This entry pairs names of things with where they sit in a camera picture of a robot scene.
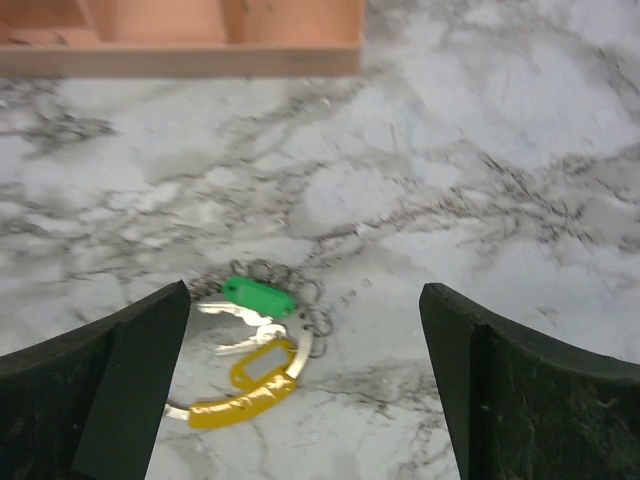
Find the green key tag with key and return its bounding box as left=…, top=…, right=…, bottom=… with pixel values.
left=196, top=276, right=296, bottom=327

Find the yellow tag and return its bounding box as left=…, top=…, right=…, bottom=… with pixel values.
left=214, top=324, right=296, bottom=390

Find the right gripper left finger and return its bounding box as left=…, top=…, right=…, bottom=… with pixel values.
left=1, top=281, right=191, bottom=479

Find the peach desk organizer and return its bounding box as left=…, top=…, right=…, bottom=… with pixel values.
left=1, top=0, right=365, bottom=78

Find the metal keyring with yellow grip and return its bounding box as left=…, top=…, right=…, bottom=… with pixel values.
left=162, top=257, right=335, bottom=431

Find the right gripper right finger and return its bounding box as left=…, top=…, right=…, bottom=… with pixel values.
left=419, top=283, right=639, bottom=480

